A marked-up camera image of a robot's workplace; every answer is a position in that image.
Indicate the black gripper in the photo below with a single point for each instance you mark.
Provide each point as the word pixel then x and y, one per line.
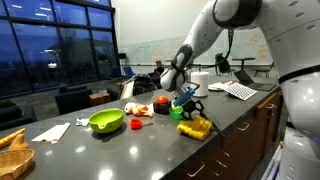
pixel 190 106

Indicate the yellow knitted cloth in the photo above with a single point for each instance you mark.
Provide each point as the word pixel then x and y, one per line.
pixel 195 128

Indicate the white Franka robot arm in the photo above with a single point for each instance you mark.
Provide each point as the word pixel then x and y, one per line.
pixel 293 50

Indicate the small green bowl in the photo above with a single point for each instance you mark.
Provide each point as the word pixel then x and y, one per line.
pixel 175 114

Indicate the white cylinder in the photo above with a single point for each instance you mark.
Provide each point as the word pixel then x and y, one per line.
pixel 201 83

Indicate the stack of white papers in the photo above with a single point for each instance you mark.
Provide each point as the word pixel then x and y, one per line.
pixel 216 86

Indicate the orange ball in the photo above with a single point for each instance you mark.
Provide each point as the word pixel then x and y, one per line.
pixel 162 100

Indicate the brown wooden cabinet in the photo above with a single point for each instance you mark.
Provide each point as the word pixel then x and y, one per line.
pixel 233 143

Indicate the white computer keyboard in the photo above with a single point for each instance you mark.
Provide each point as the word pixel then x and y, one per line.
pixel 240 91

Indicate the dark blue armchair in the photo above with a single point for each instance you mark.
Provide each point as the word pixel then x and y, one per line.
pixel 155 75

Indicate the orange plush toy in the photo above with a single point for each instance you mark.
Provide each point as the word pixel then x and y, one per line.
pixel 140 109

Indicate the black office chair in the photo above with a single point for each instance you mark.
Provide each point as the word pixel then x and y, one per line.
pixel 222 65

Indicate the black grey backpack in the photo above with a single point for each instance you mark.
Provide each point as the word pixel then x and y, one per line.
pixel 145 85

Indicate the dark open laptop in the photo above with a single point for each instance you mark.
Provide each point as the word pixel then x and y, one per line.
pixel 255 85

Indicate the dark round cafe table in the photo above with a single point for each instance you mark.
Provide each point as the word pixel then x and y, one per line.
pixel 243 59

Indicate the blue chair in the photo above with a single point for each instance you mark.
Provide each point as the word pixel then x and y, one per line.
pixel 129 71

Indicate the lime green spouted bowl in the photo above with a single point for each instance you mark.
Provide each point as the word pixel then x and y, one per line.
pixel 106 120

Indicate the white blue flat boards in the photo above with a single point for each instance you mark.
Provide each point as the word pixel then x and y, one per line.
pixel 271 163

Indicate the brown wooden box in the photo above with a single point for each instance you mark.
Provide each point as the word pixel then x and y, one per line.
pixel 99 98

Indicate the crumpled white wrapper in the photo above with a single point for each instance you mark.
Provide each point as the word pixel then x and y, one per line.
pixel 82 121

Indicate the dark blue sofa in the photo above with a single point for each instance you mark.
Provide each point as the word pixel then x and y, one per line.
pixel 15 116
pixel 71 100

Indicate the tan toy gourd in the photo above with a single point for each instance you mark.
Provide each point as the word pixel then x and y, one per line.
pixel 19 142

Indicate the woven wicker basket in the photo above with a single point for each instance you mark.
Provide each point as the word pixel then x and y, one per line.
pixel 15 161

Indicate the orange toy carrot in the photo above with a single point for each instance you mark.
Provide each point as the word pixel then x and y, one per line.
pixel 10 136

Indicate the white wall whiteboard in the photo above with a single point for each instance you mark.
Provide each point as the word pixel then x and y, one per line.
pixel 150 50

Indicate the black wall speaker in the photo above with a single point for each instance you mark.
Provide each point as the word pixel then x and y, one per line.
pixel 122 56

